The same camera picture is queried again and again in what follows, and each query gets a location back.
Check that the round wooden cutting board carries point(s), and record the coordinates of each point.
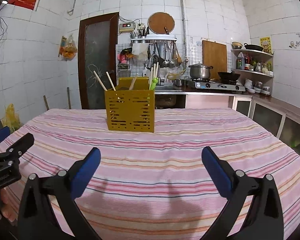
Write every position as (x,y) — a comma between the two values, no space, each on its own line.
(161,23)

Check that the black wok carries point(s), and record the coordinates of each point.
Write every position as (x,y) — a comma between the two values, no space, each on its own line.
(229,78)

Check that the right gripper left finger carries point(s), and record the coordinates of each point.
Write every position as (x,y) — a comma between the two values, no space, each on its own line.
(36,218)

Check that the electric switch box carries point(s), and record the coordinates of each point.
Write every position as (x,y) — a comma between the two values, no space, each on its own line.
(126,27)

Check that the pink striped tablecloth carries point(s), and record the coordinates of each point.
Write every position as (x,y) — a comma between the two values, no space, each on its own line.
(154,185)

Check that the yellow perforated utensil holder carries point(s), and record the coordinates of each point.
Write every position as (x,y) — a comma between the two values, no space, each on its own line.
(130,110)

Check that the left hand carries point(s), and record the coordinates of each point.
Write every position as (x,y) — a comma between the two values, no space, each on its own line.
(6,209)

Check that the chopstick in holder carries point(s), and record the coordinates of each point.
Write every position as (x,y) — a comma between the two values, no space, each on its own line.
(110,81)
(99,80)

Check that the wooden chopstick on table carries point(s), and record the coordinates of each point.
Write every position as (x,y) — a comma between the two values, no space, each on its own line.
(155,70)

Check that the gas stove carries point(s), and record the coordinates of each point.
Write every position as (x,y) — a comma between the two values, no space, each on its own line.
(203,85)

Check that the yellow plastic bag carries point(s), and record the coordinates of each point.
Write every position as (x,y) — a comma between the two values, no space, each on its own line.
(11,119)

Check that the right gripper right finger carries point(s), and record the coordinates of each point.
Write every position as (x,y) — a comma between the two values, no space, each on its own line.
(264,219)

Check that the green frog utensil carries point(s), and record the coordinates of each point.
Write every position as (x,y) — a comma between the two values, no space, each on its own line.
(153,84)

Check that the corner shelf with condiments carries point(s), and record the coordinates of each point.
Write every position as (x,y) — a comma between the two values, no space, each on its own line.
(254,64)

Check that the dark wooden glass door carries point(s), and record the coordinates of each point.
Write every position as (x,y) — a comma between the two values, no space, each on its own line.
(96,51)

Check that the hanging utensil rack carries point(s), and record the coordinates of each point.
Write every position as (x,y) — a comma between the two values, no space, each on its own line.
(154,48)

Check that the wooden stick leaning on wall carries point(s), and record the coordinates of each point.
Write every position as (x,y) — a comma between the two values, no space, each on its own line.
(45,102)

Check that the wooden chopstick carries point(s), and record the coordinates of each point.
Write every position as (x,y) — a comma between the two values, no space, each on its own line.
(155,70)
(151,78)
(132,83)

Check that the rectangular wooden cutting board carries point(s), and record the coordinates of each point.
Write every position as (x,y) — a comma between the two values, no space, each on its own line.
(215,54)

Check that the yellow wall poster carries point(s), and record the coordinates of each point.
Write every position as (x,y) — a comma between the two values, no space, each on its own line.
(265,43)

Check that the steel cooking pot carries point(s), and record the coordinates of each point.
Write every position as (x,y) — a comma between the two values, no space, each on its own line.
(200,71)

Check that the orange hanging bag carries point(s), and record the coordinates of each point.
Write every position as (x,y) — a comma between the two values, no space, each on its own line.
(67,48)

